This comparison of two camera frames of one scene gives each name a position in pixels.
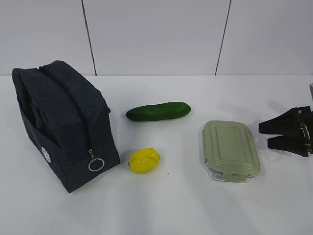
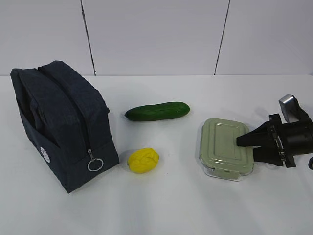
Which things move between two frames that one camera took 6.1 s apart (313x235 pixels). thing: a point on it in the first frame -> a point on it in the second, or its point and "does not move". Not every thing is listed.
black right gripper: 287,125 -> 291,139
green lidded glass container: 231,152 does not move
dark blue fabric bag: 67,122 does not move
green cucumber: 157,111 does not move
